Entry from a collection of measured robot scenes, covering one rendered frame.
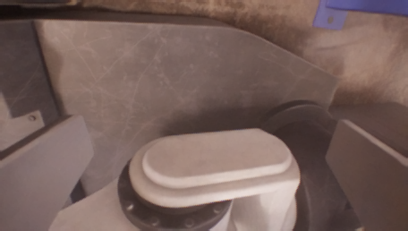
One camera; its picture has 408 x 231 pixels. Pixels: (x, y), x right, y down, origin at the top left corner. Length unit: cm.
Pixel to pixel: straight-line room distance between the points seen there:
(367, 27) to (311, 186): 53
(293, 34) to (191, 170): 45
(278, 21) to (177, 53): 31
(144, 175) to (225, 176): 9
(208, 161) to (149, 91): 14
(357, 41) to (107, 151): 68
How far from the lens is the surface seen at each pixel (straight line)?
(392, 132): 74
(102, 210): 27
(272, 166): 26
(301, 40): 61
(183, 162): 24
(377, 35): 79
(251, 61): 35
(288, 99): 42
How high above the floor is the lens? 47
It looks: 56 degrees down
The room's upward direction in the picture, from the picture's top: 153 degrees clockwise
